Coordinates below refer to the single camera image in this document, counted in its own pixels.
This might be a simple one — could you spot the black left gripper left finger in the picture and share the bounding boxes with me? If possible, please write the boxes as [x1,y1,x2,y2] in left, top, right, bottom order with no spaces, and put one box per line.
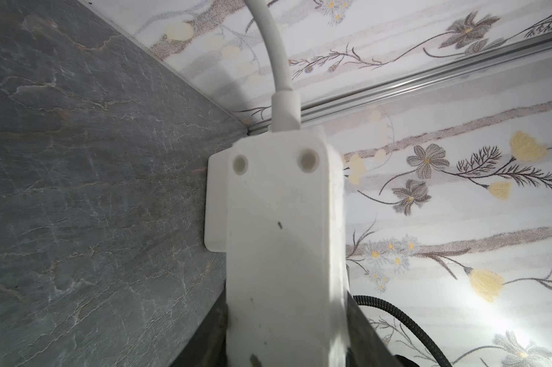
[170,291,228,367]

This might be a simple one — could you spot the white power strip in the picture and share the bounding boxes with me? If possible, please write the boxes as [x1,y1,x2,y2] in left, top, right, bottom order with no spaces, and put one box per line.
[204,130,349,366]

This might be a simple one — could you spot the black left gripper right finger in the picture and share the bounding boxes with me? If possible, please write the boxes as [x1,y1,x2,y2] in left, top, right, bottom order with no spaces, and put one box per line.
[346,293,401,367]

